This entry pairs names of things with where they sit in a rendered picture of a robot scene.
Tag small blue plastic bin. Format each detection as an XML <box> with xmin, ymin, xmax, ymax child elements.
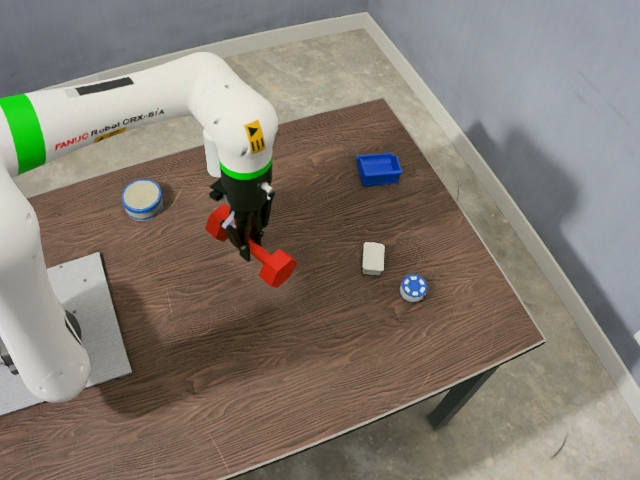
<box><xmin>356</xmin><ymin>153</ymin><xmax>402</xmax><ymax>186</ymax></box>

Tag red dumbbell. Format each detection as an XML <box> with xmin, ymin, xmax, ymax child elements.
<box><xmin>205</xmin><ymin>204</ymin><xmax>297</xmax><ymax>288</ymax></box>

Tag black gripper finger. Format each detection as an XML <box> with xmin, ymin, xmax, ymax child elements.
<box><xmin>249</xmin><ymin>191</ymin><xmax>276</xmax><ymax>246</ymax></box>
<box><xmin>219</xmin><ymin>211</ymin><xmax>252</xmax><ymax>262</ymax></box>

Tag white bottle with blue cap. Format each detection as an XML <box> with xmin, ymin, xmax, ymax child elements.
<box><xmin>203</xmin><ymin>129</ymin><xmax>220</xmax><ymax>177</ymax></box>

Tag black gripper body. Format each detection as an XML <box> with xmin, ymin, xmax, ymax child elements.
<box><xmin>227</xmin><ymin>191</ymin><xmax>267</xmax><ymax>221</ymax></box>

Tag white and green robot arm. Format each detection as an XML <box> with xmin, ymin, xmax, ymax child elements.
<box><xmin>0</xmin><ymin>52</ymin><xmax>278</xmax><ymax>403</ymax></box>

